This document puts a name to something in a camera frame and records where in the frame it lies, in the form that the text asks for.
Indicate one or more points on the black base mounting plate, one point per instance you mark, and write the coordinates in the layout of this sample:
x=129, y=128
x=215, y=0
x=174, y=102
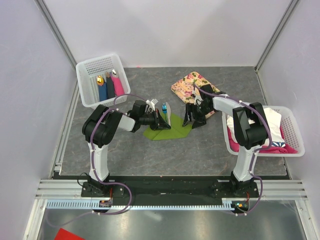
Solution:
x=164, y=189

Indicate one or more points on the pink rolled napkin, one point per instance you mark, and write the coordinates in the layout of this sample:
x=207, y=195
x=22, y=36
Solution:
x=118, y=88

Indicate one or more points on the aluminium rail profile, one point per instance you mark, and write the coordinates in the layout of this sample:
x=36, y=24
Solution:
x=272, y=190

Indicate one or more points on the white perforated plastic basket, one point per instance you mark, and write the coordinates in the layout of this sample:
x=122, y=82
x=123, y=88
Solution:
x=87, y=72

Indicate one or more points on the green paper napkin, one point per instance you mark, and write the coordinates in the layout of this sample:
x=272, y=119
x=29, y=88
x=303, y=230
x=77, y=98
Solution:
x=177, y=130

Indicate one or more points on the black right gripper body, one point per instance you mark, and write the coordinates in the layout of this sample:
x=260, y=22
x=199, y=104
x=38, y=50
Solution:
x=201, y=111

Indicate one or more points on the blue rolled napkin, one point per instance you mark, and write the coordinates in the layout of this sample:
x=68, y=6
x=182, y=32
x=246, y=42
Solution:
x=102, y=92

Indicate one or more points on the pink folded garment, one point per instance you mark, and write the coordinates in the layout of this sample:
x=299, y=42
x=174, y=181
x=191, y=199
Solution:
x=276, y=147

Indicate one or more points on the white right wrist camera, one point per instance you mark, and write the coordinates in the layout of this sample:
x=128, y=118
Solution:
x=197, y=100

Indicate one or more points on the silver table knife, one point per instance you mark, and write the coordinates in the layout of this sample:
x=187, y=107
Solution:
x=168, y=110

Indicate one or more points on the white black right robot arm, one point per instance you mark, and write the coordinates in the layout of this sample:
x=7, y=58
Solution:
x=251, y=130

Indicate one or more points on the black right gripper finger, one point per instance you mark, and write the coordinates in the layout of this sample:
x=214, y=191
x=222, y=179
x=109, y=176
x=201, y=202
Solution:
x=188, y=114
x=199, y=121

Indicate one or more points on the white folded t-shirt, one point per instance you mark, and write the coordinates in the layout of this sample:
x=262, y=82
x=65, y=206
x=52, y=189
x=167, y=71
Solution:
x=274, y=122

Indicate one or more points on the grey slotted cable duct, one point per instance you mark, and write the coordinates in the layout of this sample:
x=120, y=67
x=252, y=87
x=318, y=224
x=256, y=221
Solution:
x=106, y=205

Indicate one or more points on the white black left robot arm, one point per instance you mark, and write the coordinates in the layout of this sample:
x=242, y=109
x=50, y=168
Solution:
x=100, y=129

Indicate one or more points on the red sheet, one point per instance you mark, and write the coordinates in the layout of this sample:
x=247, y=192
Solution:
x=63, y=234

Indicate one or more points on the dark grey rolled napkin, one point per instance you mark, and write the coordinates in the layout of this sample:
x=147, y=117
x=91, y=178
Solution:
x=110, y=88

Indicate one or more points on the floral rectangular tray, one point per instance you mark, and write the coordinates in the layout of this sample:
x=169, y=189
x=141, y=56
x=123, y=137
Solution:
x=184, y=88

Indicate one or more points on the gold spoon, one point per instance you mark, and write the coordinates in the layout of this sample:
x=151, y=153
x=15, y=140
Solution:
x=100, y=80

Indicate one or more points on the blue metallic fork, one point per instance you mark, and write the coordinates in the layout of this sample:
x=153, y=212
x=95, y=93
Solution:
x=164, y=110

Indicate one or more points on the white laundry basket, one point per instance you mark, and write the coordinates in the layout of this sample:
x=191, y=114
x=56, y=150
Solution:
x=289, y=130

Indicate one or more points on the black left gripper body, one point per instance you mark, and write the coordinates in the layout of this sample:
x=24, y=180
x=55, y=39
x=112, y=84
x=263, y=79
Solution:
x=150, y=119

